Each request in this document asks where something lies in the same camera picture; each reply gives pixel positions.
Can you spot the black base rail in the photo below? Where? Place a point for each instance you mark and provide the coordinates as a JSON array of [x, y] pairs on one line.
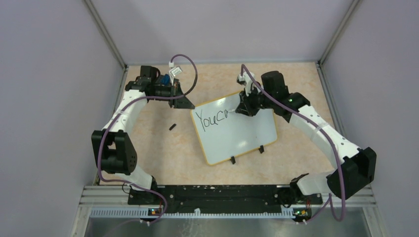
[[223, 199]]

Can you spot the white cable duct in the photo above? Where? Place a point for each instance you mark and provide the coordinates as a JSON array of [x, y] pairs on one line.
[[145, 213]]

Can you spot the yellow framed whiteboard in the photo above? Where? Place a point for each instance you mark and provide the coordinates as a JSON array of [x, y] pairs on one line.
[[224, 136]]

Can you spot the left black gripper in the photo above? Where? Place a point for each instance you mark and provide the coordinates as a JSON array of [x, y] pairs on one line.
[[183, 102]]

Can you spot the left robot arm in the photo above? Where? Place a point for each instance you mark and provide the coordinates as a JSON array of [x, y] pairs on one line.
[[113, 149]]

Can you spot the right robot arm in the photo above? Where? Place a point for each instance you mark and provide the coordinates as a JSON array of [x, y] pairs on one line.
[[354, 166]]

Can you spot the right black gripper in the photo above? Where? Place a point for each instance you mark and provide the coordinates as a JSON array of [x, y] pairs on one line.
[[245, 106]]

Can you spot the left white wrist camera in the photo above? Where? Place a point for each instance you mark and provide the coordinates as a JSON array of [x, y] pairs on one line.
[[174, 70]]

